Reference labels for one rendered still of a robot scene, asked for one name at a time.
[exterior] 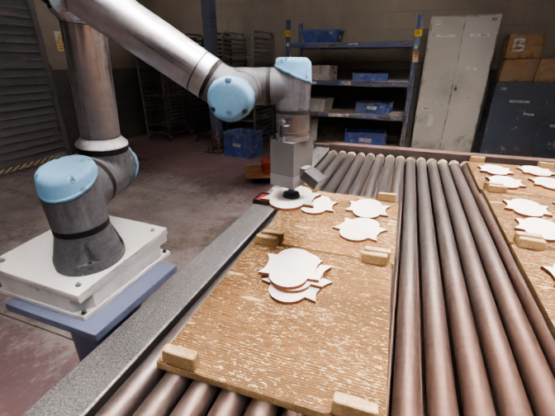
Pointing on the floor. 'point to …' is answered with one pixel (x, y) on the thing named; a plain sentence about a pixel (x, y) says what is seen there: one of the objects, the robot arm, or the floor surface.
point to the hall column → (218, 58)
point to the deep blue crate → (243, 143)
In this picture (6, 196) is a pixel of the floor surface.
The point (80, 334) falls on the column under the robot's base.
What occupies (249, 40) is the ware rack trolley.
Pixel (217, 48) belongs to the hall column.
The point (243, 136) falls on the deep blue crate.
